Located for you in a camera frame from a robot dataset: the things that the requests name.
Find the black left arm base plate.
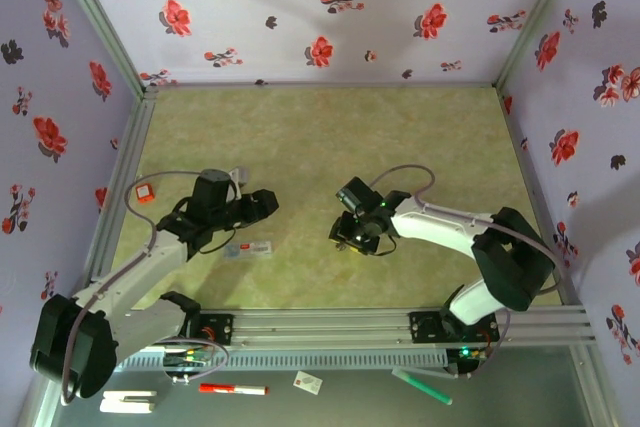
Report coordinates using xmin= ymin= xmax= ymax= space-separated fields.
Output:
xmin=184 ymin=314 xmax=235 ymax=347

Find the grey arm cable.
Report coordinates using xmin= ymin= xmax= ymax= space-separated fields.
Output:
xmin=59 ymin=170 xmax=231 ymax=406
xmin=369 ymin=163 xmax=561 ymax=378

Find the aluminium corner post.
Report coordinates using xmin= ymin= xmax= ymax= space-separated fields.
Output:
xmin=47 ymin=0 xmax=159 ymax=98
xmin=492 ymin=0 xmax=586 ymax=91

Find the grey right arm cable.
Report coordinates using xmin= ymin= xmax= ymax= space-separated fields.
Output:
xmin=369 ymin=163 xmax=561 ymax=378

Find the aluminium side rail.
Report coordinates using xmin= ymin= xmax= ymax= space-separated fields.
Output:
xmin=54 ymin=86 xmax=160 ymax=313
xmin=494 ymin=86 xmax=584 ymax=307

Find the aluminium back rail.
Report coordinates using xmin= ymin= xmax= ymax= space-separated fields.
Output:
xmin=149 ymin=79 xmax=501 ymax=91

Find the clear plastic label bag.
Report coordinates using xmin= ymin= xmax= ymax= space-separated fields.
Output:
xmin=222 ymin=240 xmax=274 ymax=261

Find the grey slotted cable duct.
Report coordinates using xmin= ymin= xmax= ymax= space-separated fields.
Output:
xmin=114 ymin=349 xmax=449 ymax=373

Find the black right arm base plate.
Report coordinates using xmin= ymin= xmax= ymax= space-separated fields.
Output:
xmin=408 ymin=310 xmax=500 ymax=346

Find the red marker pen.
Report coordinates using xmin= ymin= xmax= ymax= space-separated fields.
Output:
xmin=198 ymin=383 xmax=270 ymax=396

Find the white block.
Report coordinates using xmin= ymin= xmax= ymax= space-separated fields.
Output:
xmin=98 ymin=389 xmax=158 ymax=415

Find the grey left arm cable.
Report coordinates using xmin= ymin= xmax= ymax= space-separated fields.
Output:
xmin=59 ymin=170 xmax=231 ymax=406

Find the orange tag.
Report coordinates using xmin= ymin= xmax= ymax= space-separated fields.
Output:
xmin=134 ymin=181 xmax=156 ymax=206

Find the green marker pen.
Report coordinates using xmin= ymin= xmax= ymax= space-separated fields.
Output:
xmin=391 ymin=368 xmax=454 ymax=407

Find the white card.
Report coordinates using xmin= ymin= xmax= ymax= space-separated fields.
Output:
xmin=293 ymin=370 xmax=324 ymax=395

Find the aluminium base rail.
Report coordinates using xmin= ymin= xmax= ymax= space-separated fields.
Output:
xmin=43 ymin=306 xmax=599 ymax=352

